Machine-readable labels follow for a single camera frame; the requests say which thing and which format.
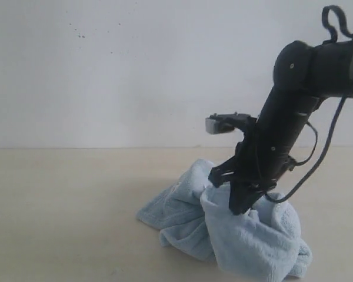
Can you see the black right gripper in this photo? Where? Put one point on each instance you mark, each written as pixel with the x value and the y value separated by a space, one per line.
pixel 243 172

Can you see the light blue terry towel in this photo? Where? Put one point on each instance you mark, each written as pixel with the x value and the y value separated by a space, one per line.
pixel 264 243

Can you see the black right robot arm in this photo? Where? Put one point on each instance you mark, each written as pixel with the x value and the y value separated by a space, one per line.
pixel 303 77

